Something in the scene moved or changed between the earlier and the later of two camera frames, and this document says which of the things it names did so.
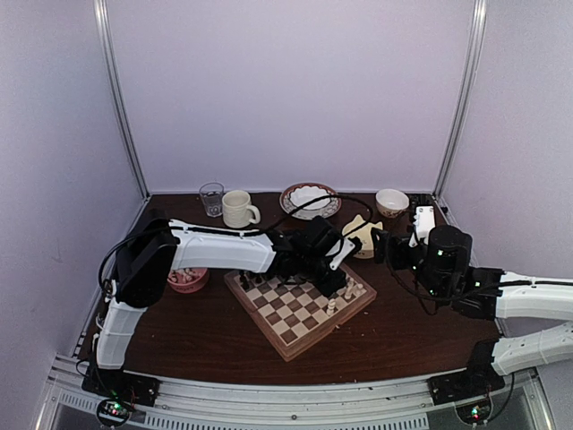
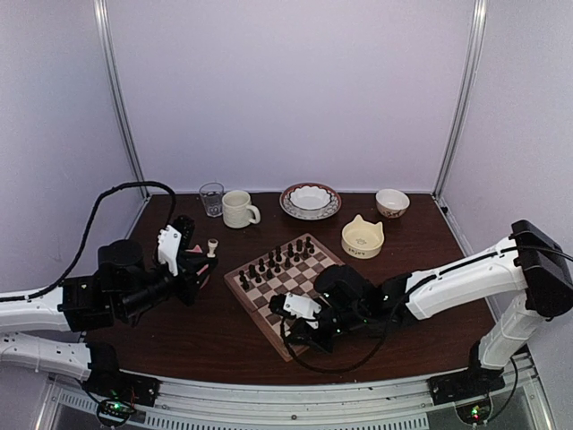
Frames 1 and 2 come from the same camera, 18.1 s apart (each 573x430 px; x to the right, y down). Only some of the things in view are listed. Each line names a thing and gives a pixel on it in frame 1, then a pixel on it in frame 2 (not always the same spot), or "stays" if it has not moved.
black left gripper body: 311,271 → 187,275
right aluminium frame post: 472,71 stays
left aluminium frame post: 100,13 stays
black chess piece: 243,280 stays
